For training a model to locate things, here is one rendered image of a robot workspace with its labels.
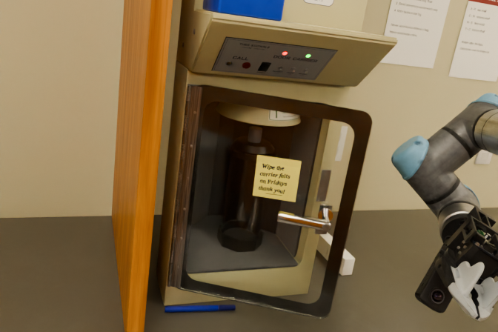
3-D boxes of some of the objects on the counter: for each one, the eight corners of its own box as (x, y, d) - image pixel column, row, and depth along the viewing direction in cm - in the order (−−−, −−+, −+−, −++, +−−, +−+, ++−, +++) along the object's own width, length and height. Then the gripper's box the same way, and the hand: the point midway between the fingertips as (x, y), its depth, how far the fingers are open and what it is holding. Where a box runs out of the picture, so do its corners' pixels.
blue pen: (164, 310, 89) (164, 304, 88) (233, 307, 92) (234, 303, 92) (164, 313, 88) (164, 308, 87) (235, 311, 91) (236, 307, 91)
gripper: (459, 196, 74) (479, 261, 55) (509, 227, 73) (547, 305, 54) (427, 233, 78) (434, 307, 58) (474, 264, 77) (497, 350, 57)
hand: (472, 315), depth 58 cm, fingers closed
